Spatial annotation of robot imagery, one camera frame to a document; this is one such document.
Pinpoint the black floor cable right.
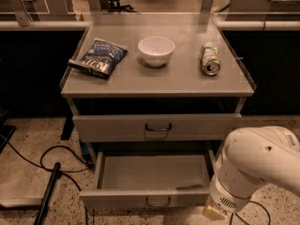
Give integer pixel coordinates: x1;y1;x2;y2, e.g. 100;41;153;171
228;200;272;225

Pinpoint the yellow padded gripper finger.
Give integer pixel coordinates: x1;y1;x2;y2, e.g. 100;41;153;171
202;203;228;220

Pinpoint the grey drawer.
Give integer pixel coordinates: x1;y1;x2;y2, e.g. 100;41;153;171
73;113;242;143
80;150;217;210

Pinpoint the black pole on floor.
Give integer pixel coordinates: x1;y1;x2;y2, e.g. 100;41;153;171
34;162;61;225

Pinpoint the blue chip bag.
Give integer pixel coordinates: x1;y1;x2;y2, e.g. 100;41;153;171
68;38;128;80

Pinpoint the white horizontal rail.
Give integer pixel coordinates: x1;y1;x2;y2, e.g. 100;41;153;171
0;20;300;31

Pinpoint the green soda can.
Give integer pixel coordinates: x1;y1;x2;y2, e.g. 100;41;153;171
201;42;221;76

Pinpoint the black floor cable left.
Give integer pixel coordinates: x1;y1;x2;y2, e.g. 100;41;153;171
0;134;97;225

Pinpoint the grey drawer cabinet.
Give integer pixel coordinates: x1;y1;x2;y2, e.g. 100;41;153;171
59;12;257;161

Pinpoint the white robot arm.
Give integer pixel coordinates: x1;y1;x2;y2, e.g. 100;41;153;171
203;127;300;221

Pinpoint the white bowl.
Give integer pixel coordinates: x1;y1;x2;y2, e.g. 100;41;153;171
138;37;175;68

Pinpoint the black floor cable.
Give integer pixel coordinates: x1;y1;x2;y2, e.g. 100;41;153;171
0;134;97;225
228;200;272;225

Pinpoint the grey top drawer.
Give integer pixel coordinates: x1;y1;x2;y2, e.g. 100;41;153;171
73;113;242;143

